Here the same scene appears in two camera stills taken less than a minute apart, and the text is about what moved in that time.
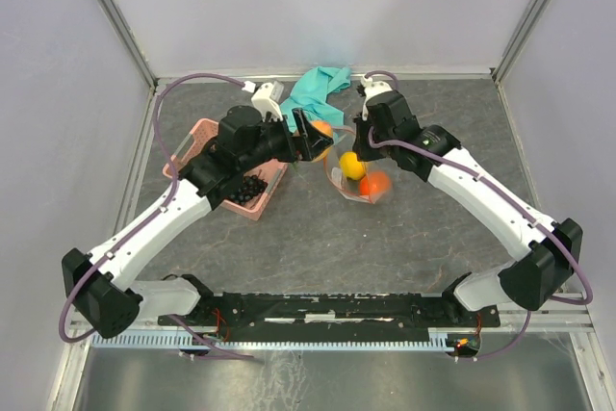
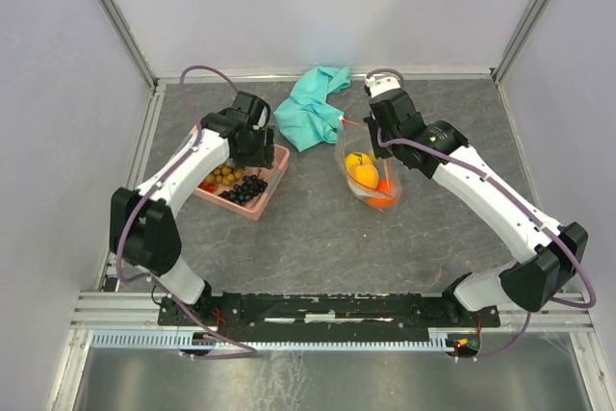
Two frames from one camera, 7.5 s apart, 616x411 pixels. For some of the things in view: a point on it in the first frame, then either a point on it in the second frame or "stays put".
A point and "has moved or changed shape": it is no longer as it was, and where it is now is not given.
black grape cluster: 250,187 stays put
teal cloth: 310,94 stays put
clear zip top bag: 372,188 has moved or changed shape
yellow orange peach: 324,127 -> 364,173
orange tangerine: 374,184 -> 384,201
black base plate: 323,318 stays put
